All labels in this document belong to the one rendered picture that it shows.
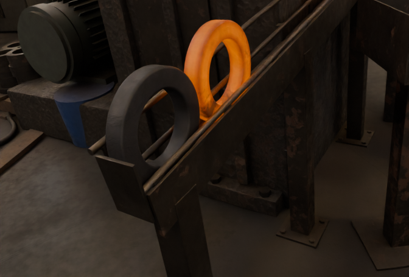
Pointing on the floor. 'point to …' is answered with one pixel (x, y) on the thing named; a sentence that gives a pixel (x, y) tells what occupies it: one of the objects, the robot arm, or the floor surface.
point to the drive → (64, 63)
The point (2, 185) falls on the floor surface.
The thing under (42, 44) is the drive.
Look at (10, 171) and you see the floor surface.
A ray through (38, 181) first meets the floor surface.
